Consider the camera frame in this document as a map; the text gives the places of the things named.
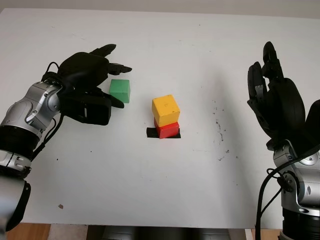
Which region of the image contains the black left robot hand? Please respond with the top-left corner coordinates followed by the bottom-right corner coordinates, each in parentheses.
top-left (58, 44), bottom-right (133, 110)

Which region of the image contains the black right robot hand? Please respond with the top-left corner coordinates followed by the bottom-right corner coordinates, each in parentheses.
top-left (246, 41), bottom-right (306, 151)

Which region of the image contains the green cube block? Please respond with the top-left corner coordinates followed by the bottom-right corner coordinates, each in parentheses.
top-left (109, 79), bottom-right (132, 104)

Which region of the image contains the yellow cube block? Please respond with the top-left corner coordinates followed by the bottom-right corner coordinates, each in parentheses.
top-left (151, 94), bottom-right (181, 127)

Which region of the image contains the red cube block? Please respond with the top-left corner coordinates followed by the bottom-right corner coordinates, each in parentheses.
top-left (153, 119), bottom-right (180, 140)

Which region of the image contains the black tape strip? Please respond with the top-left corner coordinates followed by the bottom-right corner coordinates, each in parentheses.
top-left (145, 127), bottom-right (181, 139)

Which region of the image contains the dark robot torso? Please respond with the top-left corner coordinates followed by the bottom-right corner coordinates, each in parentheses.
top-left (86, 224), bottom-right (247, 240)

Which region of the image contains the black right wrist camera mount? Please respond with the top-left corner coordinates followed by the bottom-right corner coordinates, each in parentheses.
top-left (287, 99), bottom-right (320, 161)

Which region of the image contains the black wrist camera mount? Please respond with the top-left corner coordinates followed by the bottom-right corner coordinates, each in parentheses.
top-left (287, 99), bottom-right (320, 161)
top-left (59, 91), bottom-right (112, 127)

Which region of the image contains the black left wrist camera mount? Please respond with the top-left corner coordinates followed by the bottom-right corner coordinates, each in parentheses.
top-left (59, 91), bottom-right (112, 127)

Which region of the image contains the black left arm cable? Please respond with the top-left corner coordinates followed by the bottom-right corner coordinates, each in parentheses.
top-left (32, 61), bottom-right (63, 161)

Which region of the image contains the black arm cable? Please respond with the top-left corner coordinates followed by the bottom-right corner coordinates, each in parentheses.
top-left (254, 147), bottom-right (320, 240)
top-left (32, 61), bottom-right (63, 161)

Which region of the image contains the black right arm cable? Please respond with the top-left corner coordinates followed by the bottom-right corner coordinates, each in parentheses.
top-left (254, 147), bottom-right (320, 240)

